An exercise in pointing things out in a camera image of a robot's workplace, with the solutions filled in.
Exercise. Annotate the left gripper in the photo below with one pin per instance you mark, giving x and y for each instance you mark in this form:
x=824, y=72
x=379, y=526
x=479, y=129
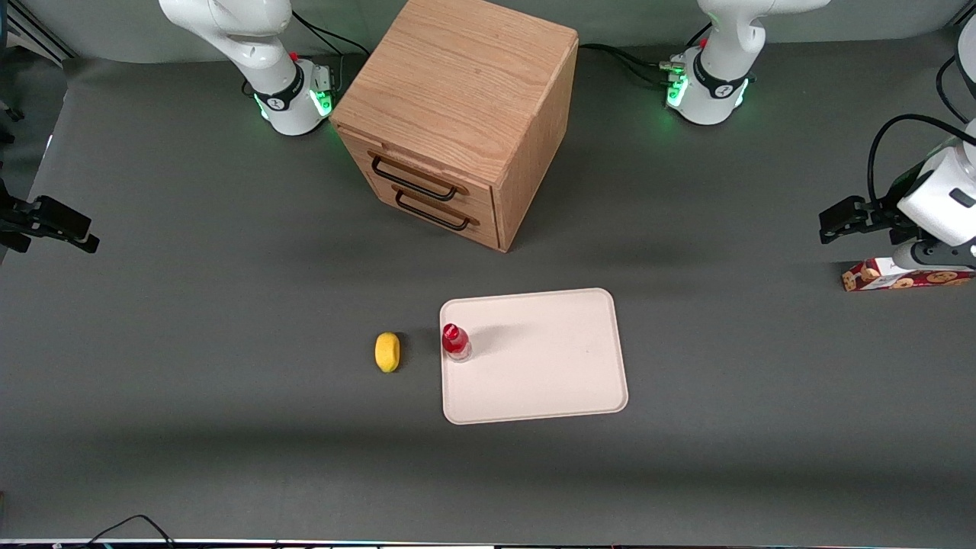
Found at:
x=882, y=213

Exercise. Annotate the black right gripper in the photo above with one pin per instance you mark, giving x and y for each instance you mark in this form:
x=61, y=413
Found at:
x=17, y=216

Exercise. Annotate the red cookie box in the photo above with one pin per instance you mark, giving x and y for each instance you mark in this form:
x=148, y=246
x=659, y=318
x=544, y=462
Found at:
x=877, y=278

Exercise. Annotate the beige plastic tray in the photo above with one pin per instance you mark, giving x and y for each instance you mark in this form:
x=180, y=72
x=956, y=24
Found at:
x=534, y=366

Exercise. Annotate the yellow lemon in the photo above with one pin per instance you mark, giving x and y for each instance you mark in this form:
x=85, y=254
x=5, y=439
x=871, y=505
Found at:
x=387, y=352

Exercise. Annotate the small red-capped bottle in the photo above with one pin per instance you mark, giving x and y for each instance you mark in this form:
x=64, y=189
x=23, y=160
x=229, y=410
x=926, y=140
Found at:
x=455, y=341

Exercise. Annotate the wooden drawer cabinet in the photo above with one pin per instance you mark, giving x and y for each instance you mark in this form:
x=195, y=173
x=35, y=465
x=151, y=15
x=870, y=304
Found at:
x=457, y=76

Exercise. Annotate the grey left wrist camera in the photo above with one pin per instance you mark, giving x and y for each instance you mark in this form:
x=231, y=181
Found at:
x=911, y=255

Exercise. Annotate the dark metal frame rail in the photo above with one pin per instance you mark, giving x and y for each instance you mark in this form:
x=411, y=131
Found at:
x=30, y=27

